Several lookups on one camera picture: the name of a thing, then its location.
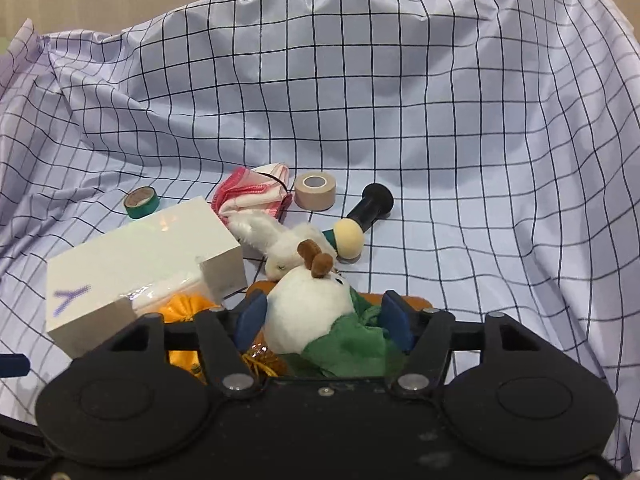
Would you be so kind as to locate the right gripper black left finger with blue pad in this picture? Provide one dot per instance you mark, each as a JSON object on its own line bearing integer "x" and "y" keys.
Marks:
{"x": 224, "y": 336}

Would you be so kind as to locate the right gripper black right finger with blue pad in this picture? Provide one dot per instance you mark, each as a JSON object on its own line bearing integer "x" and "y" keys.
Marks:
{"x": 424, "y": 338}

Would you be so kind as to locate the white radish plush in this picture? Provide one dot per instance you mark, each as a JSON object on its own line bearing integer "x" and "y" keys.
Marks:
{"x": 320, "y": 326}

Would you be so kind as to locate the white rabbit plush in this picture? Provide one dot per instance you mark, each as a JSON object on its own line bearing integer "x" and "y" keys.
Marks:
{"x": 277, "y": 243}

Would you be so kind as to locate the black mushroom-shaped handle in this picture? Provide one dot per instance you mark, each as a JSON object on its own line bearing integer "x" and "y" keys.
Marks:
{"x": 376, "y": 202}

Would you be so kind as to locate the pink white cloth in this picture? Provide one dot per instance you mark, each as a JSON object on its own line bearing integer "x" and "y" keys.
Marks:
{"x": 264, "y": 188}

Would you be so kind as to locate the brown leather case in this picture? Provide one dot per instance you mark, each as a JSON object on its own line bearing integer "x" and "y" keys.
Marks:
{"x": 417, "y": 303}

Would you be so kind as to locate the orange embroidered pouch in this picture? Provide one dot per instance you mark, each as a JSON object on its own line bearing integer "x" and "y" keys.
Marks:
{"x": 179, "y": 308}

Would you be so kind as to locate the white phone box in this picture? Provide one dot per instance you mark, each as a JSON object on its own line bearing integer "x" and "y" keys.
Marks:
{"x": 99, "y": 287}

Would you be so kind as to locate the wooden peg doll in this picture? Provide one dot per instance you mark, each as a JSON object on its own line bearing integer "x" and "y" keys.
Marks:
{"x": 347, "y": 239}

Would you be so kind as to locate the green tape roll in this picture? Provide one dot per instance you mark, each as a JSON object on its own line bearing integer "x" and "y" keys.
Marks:
{"x": 141, "y": 202}

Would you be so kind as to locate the beige tape roll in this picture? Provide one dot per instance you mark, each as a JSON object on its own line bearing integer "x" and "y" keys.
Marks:
{"x": 315, "y": 191}

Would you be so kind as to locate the white checked cloth cover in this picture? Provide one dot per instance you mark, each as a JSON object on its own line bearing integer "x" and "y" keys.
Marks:
{"x": 507, "y": 130}

